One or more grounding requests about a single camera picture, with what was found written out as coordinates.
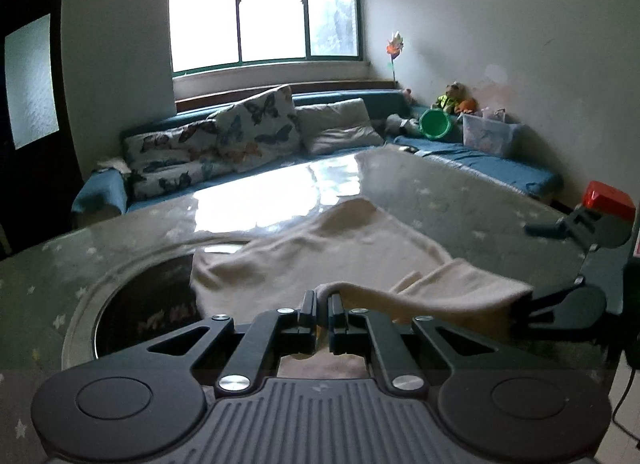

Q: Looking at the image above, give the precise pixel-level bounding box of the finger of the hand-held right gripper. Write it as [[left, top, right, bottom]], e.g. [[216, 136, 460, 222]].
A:
[[524, 204, 602, 250], [509, 276, 587, 339]]

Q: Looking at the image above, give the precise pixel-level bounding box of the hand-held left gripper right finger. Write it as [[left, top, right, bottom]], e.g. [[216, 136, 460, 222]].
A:
[[327, 291, 503, 395]]

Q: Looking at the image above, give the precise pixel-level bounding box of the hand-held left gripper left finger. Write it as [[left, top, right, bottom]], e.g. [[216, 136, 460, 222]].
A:
[[147, 289, 317, 395]]

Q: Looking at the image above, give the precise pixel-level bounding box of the cream knit garment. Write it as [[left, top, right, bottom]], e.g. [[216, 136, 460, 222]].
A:
[[190, 197, 534, 380]]

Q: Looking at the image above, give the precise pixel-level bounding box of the red plastic stool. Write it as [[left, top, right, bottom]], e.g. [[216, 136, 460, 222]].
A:
[[581, 180, 637, 221]]

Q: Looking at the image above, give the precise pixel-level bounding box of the blue corner sofa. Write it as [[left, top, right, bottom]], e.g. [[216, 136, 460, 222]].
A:
[[71, 89, 565, 231]]

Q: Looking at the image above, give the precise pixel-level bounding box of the clear plastic storage box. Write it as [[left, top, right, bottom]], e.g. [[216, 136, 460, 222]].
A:
[[461, 111, 524, 160]]

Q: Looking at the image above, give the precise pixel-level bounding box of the round black induction cooktop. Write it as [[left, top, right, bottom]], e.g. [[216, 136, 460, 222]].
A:
[[92, 243, 251, 361]]

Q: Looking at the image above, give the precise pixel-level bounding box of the green plastic basin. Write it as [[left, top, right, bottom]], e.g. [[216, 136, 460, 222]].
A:
[[419, 108, 454, 141]]

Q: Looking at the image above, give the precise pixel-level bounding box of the brown and green stuffed toy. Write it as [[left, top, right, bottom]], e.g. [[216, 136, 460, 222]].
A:
[[432, 81, 476, 115]]

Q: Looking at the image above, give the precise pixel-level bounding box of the grey plush toy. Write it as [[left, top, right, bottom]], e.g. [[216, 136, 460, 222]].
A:
[[385, 113, 421, 138]]

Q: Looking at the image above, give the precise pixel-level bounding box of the plain white pillow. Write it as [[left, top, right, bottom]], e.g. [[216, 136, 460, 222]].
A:
[[297, 98, 385, 155]]

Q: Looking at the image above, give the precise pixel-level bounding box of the square butterfly print pillow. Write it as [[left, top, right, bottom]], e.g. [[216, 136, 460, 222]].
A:
[[215, 85, 304, 173]]

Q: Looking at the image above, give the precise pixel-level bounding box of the long butterfly print pillow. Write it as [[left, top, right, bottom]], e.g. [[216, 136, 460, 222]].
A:
[[122, 126, 236, 203]]

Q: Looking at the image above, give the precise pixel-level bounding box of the colourful pinwheel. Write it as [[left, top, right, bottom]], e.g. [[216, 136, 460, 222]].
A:
[[385, 30, 406, 90]]

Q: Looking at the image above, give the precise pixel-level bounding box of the beige crumpled cloth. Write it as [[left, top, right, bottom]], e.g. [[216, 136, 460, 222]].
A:
[[95, 156, 132, 175]]

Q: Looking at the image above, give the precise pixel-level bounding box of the dark door with frosted glass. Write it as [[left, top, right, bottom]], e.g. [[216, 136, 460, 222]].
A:
[[0, 0, 84, 258]]

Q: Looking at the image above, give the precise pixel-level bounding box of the green framed window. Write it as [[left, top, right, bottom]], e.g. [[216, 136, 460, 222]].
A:
[[167, 0, 362, 76]]

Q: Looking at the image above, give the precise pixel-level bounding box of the black cable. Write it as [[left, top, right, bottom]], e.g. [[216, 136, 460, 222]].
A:
[[612, 364, 640, 438]]

